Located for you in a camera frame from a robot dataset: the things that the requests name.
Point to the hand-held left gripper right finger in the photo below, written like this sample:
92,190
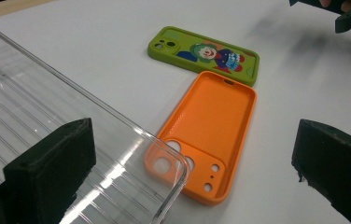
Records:
335,161

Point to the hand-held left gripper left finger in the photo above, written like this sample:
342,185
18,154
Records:
49,169

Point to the clear plastic tray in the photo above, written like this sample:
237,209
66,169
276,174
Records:
24,102

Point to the orange phone case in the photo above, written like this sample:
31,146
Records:
214,124

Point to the green clown phone case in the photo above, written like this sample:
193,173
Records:
195,53

